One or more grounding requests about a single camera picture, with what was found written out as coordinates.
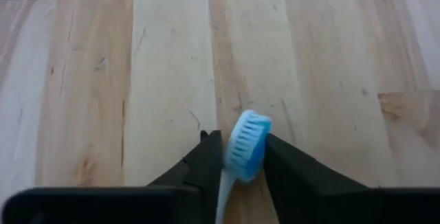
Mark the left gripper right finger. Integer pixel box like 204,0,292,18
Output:
263,133,377,224

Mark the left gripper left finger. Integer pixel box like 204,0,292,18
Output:
146,129,223,224

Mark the blue white toothbrush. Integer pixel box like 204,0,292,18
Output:
214,109,273,224

